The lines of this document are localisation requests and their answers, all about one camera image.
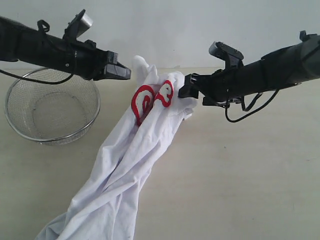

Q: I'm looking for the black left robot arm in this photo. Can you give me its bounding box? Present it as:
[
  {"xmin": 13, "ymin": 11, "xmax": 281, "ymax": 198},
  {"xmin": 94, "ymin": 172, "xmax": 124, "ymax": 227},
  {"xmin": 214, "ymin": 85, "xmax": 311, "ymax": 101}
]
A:
[{"xmin": 0, "ymin": 17, "xmax": 131, "ymax": 81}]

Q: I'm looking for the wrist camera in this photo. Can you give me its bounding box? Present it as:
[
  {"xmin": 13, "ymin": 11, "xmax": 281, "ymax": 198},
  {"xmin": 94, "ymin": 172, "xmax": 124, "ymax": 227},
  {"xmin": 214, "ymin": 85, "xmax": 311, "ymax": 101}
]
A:
[
  {"xmin": 208, "ymin": 41, "xmax": 244, "ymax": 70},
  {"xmin": 62, "ymin": 9, "xmax": 93, "ymax": 40}
]

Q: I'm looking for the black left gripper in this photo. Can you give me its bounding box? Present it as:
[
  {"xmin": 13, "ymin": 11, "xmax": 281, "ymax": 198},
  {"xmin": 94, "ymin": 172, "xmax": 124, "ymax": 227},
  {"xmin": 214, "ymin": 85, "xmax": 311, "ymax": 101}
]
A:
[{"xmin": 71, "ymin": 41, "xmax": 132, "ymax": 81}]

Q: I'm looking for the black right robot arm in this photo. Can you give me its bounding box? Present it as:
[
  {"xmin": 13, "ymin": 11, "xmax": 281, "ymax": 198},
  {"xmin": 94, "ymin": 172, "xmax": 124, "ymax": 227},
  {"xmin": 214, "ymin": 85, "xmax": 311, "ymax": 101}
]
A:
[{"xmin": 178, "ymin": 31, "xmax": 320, "ymax": 107}]

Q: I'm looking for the metal wire mesh basket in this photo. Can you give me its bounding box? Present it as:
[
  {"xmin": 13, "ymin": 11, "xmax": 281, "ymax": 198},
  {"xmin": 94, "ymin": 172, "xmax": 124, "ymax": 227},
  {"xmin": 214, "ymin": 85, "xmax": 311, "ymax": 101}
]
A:
[{"xmin": 4, "ymin": 67, "xmax": 101, "ymax": 145}]

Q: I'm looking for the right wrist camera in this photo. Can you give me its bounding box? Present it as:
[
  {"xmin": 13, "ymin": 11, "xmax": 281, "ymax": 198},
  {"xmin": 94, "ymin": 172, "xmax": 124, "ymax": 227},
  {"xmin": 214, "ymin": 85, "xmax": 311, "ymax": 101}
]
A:
[{"xmin": 208, "ymin": 41, "xmax": 244, "ymax": 70}]

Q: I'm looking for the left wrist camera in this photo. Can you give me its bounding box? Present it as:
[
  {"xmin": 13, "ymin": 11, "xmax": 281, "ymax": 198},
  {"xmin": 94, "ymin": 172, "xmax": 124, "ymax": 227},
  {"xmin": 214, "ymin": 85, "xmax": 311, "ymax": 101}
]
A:
[{"xmin": 62, "ymin": 9, "xmax": 93, "ymax": 40}]

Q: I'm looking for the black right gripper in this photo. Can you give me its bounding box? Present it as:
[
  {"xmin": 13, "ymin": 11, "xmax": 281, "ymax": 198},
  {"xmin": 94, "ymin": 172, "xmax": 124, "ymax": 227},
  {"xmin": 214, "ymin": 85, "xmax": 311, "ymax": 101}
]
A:
[{"xmin": 178, "ymin": 67, "xmax": 244, "ymax": 106}]

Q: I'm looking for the white t-shirt red print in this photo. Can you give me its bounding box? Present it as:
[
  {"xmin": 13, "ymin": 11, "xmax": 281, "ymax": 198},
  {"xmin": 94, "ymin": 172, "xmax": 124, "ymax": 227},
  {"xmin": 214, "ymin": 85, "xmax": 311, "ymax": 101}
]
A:
[{"xmin": 37, "ymin": 55, "xmax": 197, "ymax": 240}]

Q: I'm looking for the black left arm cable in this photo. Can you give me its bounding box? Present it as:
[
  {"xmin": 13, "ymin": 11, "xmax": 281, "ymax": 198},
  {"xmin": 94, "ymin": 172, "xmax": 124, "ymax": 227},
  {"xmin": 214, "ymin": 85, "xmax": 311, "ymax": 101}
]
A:
[{"xmin": 0, "ymin": 19, "xmax": 76, "ymax": 85}]

